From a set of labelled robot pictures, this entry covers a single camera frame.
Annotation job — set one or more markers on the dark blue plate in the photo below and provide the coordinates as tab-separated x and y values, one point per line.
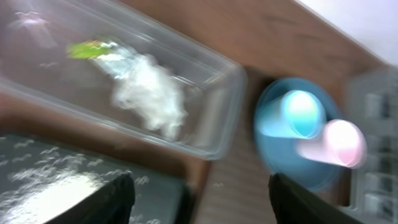
279	154

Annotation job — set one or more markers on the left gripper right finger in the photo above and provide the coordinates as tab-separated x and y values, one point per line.
293	204

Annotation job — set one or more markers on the grey dishwasher rack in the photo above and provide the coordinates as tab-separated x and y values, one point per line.
371	104

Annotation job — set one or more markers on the pink cup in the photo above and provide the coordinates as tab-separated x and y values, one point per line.
340	143

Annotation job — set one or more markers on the clear plastic bin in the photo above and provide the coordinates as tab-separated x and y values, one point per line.
35	66

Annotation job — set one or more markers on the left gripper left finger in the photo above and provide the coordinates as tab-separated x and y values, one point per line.
111	204

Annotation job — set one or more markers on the green orange snack wrapper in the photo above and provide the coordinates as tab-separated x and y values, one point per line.
87	49

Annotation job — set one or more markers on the black plastic tray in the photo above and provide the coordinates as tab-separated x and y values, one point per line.
164	200

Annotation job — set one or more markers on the large white tissue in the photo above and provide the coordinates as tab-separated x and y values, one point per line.
151	91

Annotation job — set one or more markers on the light blue cup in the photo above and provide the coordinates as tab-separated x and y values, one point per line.
296	114

